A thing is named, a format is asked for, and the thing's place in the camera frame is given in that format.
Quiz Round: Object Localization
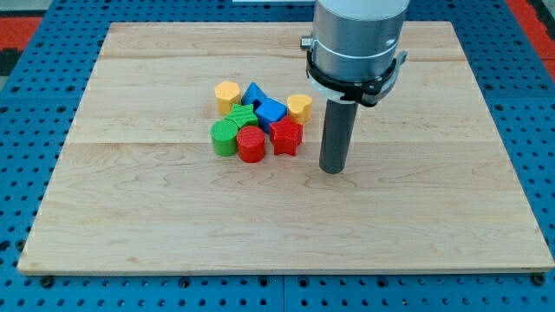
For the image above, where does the blue triangle block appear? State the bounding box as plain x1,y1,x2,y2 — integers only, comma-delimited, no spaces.
241,81,267,111

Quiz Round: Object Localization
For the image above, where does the wooden board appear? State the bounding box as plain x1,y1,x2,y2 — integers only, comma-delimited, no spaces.
17,22,554,276

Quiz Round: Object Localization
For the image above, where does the green cylinder block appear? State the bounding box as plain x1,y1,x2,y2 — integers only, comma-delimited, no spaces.
210,120,238,157

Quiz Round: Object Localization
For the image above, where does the black mounting clamp ring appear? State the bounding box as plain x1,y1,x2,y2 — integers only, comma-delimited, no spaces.
305,50,408,108

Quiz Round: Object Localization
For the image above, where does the grey cylindrical pointer rod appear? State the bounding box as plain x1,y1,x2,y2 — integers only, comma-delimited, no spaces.
319,100,358,174

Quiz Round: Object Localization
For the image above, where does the red star block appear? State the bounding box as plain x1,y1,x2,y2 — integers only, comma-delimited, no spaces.
270,116,304,156

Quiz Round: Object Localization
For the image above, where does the yellow heart block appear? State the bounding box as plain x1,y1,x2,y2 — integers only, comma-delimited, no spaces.
286,94,313,124

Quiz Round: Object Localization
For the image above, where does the red cylinder block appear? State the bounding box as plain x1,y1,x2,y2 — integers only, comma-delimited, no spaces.
237,126,265,163

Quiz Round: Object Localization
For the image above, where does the blue cube block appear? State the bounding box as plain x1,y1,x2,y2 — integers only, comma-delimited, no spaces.
255,98,287,134

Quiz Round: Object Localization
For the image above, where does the yellow hexagon block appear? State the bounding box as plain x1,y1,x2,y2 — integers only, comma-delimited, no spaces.
214,81,241,114

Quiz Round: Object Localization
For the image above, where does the green star block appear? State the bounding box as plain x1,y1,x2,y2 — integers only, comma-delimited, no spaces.
225,103,258,129

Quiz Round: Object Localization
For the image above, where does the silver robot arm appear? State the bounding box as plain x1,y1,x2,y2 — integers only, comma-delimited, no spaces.
309,0,409,82

